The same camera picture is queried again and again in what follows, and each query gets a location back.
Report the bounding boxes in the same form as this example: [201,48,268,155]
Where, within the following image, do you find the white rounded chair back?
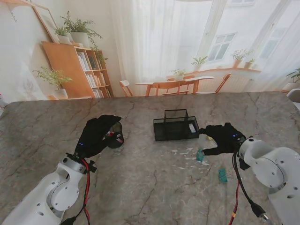
[286,88,300,103]

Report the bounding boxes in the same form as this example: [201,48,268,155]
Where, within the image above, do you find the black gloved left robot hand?
[75,114,122,158]

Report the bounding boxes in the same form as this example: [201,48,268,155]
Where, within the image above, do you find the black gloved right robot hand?
[198,122,247,156]

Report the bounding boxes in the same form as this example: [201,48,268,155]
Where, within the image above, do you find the red black arm cable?
[60,159,94,225]
[229,150,270,225]

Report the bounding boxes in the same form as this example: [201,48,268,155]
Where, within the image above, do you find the teal binder clip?
[195,148,205,162]
[218,168,234,183]

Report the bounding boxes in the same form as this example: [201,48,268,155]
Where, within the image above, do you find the red black left arm cable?
[60,159,94,225]

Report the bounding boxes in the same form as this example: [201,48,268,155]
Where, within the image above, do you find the black mesh pen cup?
[106,121,124,149]

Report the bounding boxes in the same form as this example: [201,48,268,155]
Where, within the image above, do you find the black mesh desk tray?
[153,109,201,142]

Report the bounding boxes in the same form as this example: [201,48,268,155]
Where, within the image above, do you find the red black right arm cable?
[229,150,270,225]

